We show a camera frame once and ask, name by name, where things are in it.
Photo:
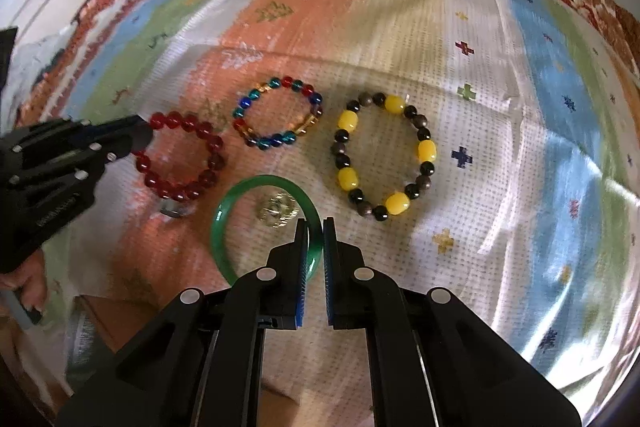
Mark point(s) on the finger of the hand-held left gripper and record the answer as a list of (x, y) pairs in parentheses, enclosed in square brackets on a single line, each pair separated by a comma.
[(120, 127), (117, 149)]

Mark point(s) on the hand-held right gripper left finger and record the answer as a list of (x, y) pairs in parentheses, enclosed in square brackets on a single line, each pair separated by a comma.
[(301, 279)]

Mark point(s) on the dark object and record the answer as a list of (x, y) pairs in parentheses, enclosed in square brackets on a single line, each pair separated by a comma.
[(6, 57)]

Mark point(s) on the colourful patchwork blanket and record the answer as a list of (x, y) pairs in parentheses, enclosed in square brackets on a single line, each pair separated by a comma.
[(400, 32)]

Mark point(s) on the person's left hand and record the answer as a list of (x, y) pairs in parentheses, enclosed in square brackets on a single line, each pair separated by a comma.
[(30, 279)]

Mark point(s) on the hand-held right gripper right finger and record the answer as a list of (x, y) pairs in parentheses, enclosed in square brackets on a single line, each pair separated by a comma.
[(329, 279)]

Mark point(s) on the green bangle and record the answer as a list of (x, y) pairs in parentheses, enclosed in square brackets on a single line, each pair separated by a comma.
[(235, 187)]

